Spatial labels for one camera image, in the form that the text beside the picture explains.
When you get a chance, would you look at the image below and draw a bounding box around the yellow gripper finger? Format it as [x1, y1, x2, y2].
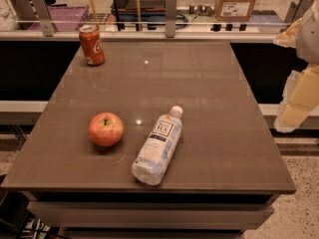
[273, 18, 302, 48]
[274, 64, 319, 132]

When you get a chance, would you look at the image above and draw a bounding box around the red apple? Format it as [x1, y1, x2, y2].
[88, 113, 124, 146]

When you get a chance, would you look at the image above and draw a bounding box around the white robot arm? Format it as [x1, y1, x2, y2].
[273, 0, 319, 132]

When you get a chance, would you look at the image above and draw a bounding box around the orange soda can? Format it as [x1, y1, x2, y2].
[79, 25, 105, 66]

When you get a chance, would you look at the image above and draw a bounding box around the cardboard box with label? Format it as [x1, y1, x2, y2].
[214, 0, 256, 21]

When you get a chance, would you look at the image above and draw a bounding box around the glass railing with metal posts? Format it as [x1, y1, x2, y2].
[0, 0, 314, 42]

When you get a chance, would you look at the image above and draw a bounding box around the clear plastic tea bottle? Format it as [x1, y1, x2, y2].
[132, 106, 183, 185]

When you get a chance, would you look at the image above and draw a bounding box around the purple plastic crate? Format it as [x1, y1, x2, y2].
[29, 5, 89, 32]

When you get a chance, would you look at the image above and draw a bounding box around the grey table drawer unit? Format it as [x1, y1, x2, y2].
[28, 200, 274, 232]

